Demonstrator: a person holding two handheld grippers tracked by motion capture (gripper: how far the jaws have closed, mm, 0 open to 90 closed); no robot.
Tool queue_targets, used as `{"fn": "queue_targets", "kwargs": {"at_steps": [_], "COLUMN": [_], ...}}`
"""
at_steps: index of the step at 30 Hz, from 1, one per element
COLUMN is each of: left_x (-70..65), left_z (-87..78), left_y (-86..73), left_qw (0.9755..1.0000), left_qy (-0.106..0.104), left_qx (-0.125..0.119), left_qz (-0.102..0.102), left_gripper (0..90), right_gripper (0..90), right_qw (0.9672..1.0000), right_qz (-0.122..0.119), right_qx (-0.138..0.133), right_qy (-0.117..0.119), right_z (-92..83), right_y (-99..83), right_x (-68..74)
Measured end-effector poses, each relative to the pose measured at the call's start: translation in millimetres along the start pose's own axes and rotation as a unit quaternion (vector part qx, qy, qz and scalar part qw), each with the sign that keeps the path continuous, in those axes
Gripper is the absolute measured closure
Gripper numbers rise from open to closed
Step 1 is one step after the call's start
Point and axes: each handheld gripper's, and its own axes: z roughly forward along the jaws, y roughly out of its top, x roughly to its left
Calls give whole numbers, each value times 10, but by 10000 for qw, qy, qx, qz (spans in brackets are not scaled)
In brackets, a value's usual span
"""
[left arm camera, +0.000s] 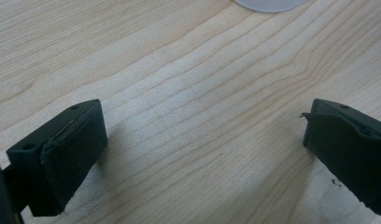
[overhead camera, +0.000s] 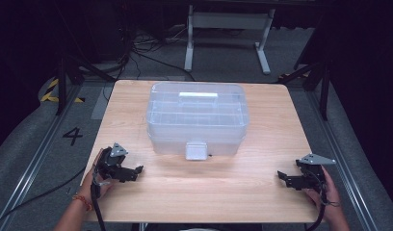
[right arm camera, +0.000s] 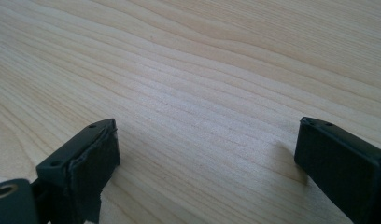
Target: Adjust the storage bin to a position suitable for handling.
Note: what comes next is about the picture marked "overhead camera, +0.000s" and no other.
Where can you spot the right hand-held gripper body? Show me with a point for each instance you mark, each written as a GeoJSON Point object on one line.
{"type": "Point", "coordinates": [311, 176]}

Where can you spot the person's left hand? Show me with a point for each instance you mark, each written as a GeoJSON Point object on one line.
{"type": "Point", "coordinates": [88, 184]}

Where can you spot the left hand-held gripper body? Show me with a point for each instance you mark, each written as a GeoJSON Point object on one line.
{"type": "Point", "coordinates": [112, 162]}

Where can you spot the person's right hand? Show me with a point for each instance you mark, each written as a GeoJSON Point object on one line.
{"type": "Point", "coordinates": [331, 199]}

